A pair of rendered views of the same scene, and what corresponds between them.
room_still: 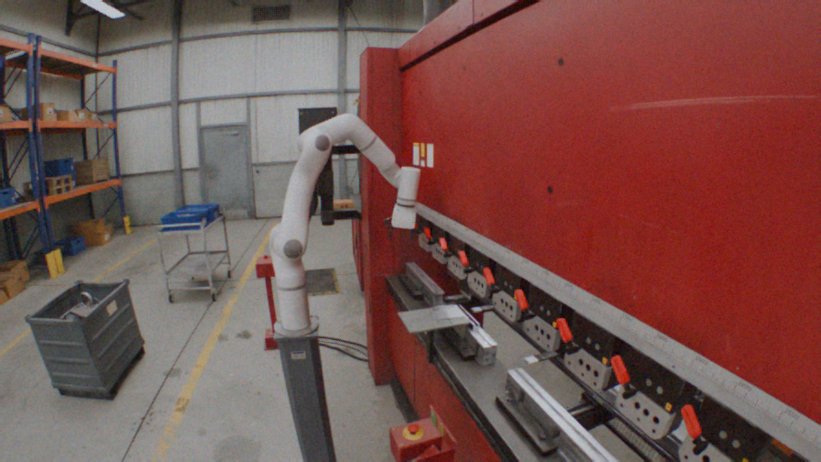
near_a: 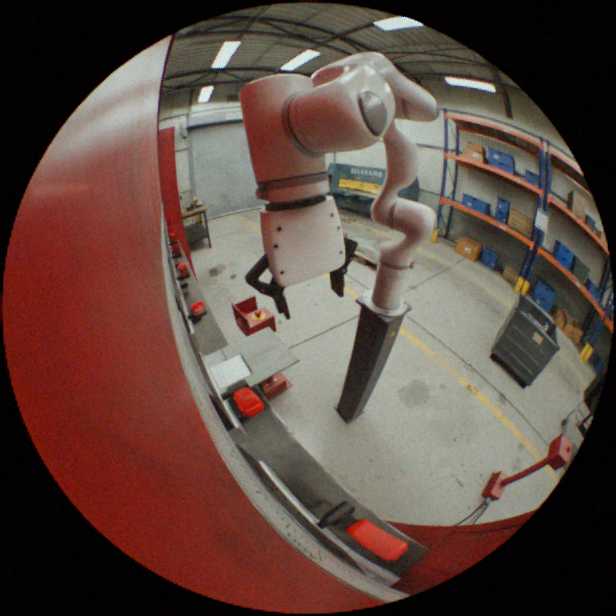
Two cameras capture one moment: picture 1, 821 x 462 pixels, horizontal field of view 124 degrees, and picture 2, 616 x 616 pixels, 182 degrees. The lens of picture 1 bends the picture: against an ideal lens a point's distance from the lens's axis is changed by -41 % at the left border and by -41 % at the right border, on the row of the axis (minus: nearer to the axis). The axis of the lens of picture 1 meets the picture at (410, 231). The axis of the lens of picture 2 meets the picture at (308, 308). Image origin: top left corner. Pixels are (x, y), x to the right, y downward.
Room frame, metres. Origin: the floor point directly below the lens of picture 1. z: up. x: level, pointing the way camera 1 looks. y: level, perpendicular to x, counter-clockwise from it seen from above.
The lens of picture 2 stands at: (1.84, -0.06, 1.50)
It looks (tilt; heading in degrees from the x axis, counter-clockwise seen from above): 38 degrees down; 160
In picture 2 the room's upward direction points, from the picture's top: straight up
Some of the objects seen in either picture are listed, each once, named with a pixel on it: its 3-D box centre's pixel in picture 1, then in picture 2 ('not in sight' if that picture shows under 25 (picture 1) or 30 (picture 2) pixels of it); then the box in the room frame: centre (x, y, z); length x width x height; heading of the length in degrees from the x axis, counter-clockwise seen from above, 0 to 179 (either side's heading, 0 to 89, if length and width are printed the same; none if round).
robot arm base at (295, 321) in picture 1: (294, 306); (389, 283); (1.32, 0.47, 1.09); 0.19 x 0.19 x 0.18
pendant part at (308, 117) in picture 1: (321, 171); not in sight; (2.51, 0.62, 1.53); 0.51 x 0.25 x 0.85; 10
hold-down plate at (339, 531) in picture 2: (410, 286); (353, 537); (2.01, 0.00, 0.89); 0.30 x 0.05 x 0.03; 18
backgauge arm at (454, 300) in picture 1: (487, 298); not in sight; (2.00, -0.46, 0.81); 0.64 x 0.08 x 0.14; 108
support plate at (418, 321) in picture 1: (432, 318); (247, 361); (1.42, -0.10, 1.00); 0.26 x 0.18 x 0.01; 108
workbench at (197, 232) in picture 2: not in sight; (189, 214); (-3.41, -1.11, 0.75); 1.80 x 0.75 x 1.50; 12
